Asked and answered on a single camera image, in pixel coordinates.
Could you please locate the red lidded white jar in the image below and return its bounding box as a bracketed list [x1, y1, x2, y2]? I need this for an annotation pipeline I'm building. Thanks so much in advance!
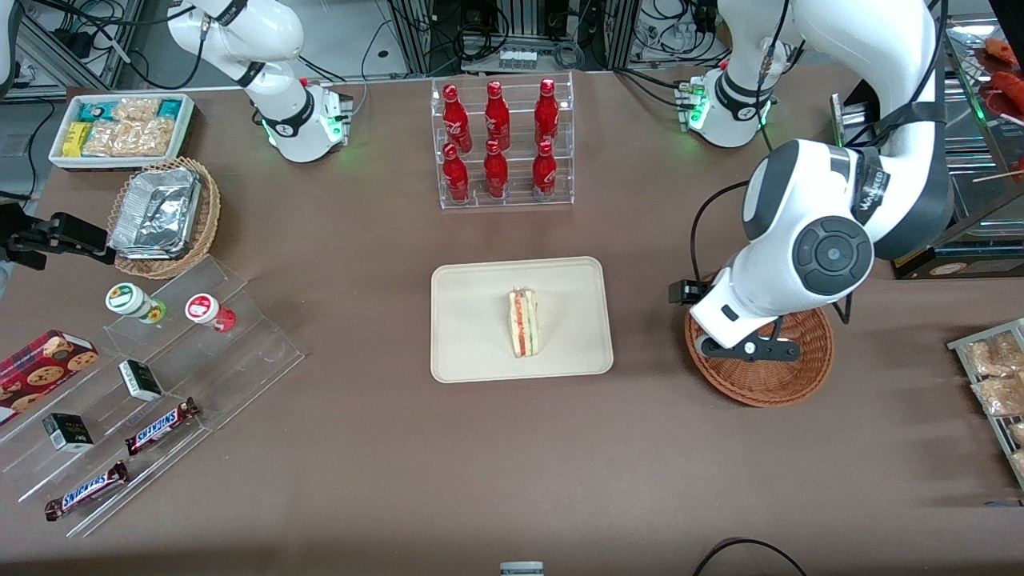
[184, 293, 238, 334]

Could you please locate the clear acrylic bottle rack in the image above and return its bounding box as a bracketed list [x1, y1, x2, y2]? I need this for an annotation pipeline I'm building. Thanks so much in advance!
[430, 71, 576, 211]

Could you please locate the brown round wicker basket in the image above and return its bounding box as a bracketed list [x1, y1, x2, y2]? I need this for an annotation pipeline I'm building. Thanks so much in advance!
[683, 272, 835, 409]

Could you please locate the clear acrylic stepped riser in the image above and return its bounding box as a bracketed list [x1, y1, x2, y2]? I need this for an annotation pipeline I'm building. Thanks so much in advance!
[0, 320, 210, 539]
[102, 254, 306, 437]

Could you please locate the aluminium foil container stack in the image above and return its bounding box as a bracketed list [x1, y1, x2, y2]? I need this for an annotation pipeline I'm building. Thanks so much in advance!
[110, 167, 202, 260]

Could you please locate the clear bag of fried snacks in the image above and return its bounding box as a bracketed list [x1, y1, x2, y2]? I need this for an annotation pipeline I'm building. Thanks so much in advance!
[970, 374, 1024, 418]
[962, 331, 1024, 378]

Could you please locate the green lidded white jar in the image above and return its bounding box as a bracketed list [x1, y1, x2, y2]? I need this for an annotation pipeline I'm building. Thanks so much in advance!
[105, 282, 168, 326]

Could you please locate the Snickers chocolate bar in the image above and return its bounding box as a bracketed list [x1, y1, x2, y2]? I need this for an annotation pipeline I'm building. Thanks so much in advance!
[43, 461, 130, 522]
[125, 397, 202, 456]

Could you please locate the red cola bottle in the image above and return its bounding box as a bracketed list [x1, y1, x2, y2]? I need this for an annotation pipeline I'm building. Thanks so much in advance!
[483, 80, 512, 152]
[531, 140, 558, 202]
[442, 142, 472, 203]
[482, 139, 510, 200]
[534, 78, 560, 147]
[442, 83, 474, 154]

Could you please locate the grey wire rack tray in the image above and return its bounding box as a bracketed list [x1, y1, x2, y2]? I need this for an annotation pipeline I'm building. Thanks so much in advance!
[947, 318, 1024, 490]

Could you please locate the clear bag of crackers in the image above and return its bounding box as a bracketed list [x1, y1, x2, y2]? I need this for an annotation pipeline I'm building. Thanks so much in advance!
[82, 118, 175, 158]
[112, 97, 162, 126]

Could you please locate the red tartan cookie box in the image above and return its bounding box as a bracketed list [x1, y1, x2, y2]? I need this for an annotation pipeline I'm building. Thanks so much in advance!
[0, 329, 102, 426]

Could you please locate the small black carton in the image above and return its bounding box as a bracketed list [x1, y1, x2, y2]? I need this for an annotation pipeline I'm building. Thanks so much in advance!
[118, 359, 166, 403]
[41, 412, 95, 454]

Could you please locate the black looped cable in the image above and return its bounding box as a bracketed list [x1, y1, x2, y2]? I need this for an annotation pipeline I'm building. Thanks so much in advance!
[691, 538, 810, 576]

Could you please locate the light tan wicker basket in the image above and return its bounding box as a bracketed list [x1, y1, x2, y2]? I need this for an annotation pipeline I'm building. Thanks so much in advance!
[107, 157, 222, 280]

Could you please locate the triangular sandwich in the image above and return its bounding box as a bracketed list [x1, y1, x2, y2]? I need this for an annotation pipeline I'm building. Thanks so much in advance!
[507, 286, 542, 360]

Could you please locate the black glass display cabinet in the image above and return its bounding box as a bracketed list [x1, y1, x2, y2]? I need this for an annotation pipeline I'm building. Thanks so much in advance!
[830, 16, 1024, 282]

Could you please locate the cream rectangular serving tray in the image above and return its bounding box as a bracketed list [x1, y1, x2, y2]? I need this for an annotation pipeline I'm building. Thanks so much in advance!
[430, 256, 615, 385]

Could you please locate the white rectangular snack bin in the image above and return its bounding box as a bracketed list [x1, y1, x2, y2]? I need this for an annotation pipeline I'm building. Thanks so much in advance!
[49, 93, 196, 171]

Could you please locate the black camera cable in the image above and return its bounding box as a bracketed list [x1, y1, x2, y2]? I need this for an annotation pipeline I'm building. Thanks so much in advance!
[690, 181, 750, 282]

